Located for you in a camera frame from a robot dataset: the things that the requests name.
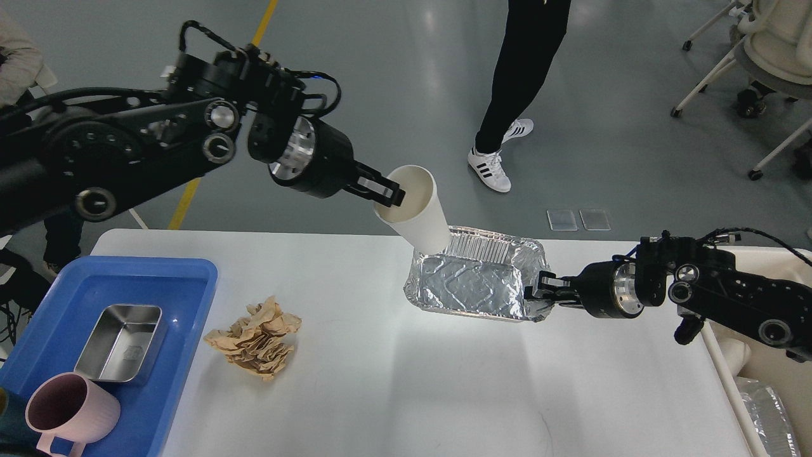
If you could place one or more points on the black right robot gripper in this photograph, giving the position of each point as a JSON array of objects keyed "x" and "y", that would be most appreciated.
[{"x": 605, "y": 290}]

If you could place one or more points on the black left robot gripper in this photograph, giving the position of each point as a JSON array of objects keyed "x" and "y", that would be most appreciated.
[{"x": 318, "y": 161}]

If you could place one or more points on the cream paper cup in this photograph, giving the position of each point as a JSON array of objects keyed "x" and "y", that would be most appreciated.
[{"x": 419, "y": 219}]

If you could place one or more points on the aluminium foil tray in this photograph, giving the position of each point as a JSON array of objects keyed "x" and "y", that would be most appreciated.
[{"x": 482, "y": 274}]

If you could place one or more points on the brown paper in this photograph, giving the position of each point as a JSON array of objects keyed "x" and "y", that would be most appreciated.
[{"x": 257, "y": 343}]

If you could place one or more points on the small stainless steel tray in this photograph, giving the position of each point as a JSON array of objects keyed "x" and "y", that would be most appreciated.
[{"x": 123, "y": 344}]

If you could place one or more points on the pink plastic mug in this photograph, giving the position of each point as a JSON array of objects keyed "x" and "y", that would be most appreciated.
[{"x": 69, "y": 406}]

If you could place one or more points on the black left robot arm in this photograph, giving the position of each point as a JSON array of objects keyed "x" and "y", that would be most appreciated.
[{"x": 100, "y": 151}]

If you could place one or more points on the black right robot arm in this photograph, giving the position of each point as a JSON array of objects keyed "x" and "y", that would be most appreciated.
[{"x": 698, "y": 277}]

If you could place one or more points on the left floor outlet plate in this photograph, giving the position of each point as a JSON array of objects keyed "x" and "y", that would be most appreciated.
[{"x": 562, "y": 220}]

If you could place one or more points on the floor outlet plate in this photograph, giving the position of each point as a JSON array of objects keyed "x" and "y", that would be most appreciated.
[
  {"x": 595, "y": 220},
  {"x": 562, "y": 220}
]

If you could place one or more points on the right floor outlet plate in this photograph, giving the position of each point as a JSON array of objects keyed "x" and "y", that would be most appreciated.
[{"x": 595, "y": 220}]

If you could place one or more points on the cream plastic bin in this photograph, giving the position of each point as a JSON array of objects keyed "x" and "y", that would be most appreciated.
[{"x": 791, "y": 379}]

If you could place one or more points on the walking person black trousers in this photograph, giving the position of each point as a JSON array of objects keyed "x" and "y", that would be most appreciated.
[{"x": 533, "y": 34}]

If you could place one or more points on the foil tray in bin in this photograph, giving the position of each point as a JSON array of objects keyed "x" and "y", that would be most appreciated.
[{"x": 769, "y": 417}]

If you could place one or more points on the cream office chair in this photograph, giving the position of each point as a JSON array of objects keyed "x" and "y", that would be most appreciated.
[{"x": 774, "y": 51}]

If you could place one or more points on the white folding chair left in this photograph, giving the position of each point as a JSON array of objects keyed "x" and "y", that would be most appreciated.
[{"x": 46, "y": 79}]

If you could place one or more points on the blue plastic tray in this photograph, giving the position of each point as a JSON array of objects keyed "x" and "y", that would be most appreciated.
[{"x": 183, "y": 289}]

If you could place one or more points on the seated person at left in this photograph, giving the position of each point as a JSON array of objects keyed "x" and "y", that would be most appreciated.
[{"x": 22, "y": 62}]

